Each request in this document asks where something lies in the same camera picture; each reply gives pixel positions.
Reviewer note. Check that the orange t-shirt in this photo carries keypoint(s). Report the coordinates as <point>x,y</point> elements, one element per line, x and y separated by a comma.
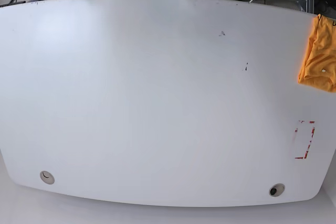
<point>318,65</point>

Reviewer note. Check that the red tape rectangle marking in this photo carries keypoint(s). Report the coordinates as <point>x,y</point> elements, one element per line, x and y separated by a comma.
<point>303,137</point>

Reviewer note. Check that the left table grommet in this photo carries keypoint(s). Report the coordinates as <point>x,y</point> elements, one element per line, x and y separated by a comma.
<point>47,177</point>

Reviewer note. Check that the table grommet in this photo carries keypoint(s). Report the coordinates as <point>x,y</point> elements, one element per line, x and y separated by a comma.
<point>47,177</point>
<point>276,190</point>

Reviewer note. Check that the right table grommet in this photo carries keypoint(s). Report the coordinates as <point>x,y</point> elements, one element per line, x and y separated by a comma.
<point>276,190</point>

